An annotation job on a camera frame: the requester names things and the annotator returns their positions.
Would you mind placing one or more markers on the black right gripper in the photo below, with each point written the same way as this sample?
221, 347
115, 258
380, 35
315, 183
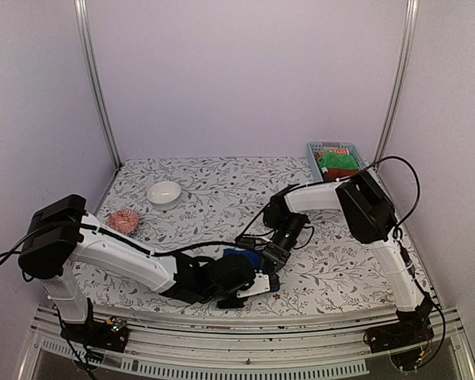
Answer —
275, 255

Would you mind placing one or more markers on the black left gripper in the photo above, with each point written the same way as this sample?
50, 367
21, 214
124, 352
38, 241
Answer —
231, 306

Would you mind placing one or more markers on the blue towel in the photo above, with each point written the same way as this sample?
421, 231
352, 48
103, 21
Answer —
259, 264

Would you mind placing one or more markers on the dark red towel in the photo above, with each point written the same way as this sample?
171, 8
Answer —
335, 173

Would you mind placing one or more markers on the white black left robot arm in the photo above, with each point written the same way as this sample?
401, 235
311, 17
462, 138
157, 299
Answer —
64, 233

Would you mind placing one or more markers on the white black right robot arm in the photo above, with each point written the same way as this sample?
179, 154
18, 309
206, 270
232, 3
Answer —
371, 220

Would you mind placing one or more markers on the orange patterned rolled towel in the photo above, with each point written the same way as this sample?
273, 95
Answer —
340, 151

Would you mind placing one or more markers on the light blue plastic basket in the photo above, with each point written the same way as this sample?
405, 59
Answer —
314, 147

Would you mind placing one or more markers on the green rolled towel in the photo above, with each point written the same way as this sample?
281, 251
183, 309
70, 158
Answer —
329, 161

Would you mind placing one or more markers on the white bowl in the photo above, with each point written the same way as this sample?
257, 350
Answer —
164, 195

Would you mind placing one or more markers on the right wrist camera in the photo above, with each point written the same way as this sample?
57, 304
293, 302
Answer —
249, 242

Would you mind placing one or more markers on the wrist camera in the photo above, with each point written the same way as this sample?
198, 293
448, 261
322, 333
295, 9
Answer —
249, 242
263, 283

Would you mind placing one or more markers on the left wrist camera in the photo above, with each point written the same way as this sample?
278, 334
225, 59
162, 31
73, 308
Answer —
263, 283

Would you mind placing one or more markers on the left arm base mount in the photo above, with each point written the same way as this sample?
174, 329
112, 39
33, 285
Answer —
110, 335

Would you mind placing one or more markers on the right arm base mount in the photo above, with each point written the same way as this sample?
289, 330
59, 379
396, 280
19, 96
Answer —
411, 328

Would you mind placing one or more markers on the aluminium front table rail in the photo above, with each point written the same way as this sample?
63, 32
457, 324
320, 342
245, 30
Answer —
323, 346

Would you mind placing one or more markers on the right aluminium frame post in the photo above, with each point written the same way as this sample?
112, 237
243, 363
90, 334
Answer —
407, 40

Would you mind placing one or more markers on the aluminium frame post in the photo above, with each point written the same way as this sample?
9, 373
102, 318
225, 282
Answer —
407, 40
84, 30

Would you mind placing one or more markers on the left aluminium frame post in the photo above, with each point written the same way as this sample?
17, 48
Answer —
84, 30

